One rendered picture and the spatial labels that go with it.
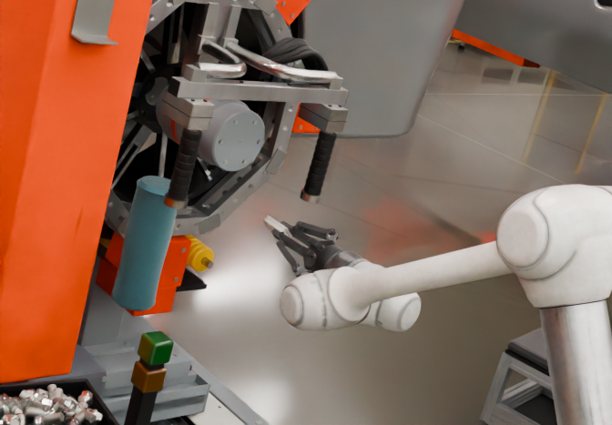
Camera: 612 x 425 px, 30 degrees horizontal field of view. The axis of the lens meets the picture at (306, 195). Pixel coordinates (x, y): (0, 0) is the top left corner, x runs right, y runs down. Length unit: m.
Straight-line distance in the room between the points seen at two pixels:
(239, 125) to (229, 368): 1.15
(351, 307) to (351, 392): 1.21
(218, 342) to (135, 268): 1.12
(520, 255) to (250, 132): 0.73
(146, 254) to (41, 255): 0.48
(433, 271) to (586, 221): 0.40
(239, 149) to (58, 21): 0.68
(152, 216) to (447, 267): 0.58
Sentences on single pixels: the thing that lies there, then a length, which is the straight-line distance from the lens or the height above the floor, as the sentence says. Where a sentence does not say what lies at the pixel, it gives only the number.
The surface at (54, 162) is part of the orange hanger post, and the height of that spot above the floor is 0.90.
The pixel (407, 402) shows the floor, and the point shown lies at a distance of 3.33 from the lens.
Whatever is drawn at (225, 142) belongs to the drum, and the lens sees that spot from 2.21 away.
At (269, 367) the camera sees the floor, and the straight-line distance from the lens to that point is 3.28.
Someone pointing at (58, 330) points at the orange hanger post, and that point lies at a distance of 1.88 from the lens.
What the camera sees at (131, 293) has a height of 0.52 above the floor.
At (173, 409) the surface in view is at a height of 0.11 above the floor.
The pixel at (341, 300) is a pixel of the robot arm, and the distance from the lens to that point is 2.08.
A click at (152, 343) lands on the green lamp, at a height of 0.66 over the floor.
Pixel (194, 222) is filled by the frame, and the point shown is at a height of 0.61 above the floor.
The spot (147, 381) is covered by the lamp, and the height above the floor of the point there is 0.59.
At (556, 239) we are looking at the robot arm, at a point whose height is 1.00.
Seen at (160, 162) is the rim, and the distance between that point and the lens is 2.46.
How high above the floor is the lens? 1.47
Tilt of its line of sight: 18 degrees down
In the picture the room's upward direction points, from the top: 16 degrees clockwise
